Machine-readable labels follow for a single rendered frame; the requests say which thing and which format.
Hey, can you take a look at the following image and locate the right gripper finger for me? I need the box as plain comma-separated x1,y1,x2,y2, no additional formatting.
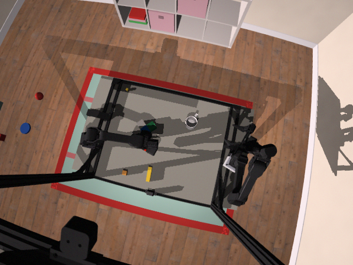
233,124,250,132
224,139,238,153

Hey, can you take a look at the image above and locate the yellow flat bar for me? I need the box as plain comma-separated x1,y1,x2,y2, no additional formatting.
146,167,152,182

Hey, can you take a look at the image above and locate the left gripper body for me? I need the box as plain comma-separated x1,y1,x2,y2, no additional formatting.
147,149,157,156

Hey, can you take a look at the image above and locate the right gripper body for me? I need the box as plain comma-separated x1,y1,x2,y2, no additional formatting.
231,123,260,160

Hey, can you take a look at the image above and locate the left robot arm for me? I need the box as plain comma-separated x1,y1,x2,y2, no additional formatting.
80,127,158,150

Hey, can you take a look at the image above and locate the green cube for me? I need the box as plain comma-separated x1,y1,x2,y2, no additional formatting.
147,121,157,132

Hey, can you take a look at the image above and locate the white mug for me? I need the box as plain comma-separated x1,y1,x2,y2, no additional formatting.
185,113,198,130

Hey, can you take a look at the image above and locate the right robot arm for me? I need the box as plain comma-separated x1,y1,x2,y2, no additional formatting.
227,136,277,206

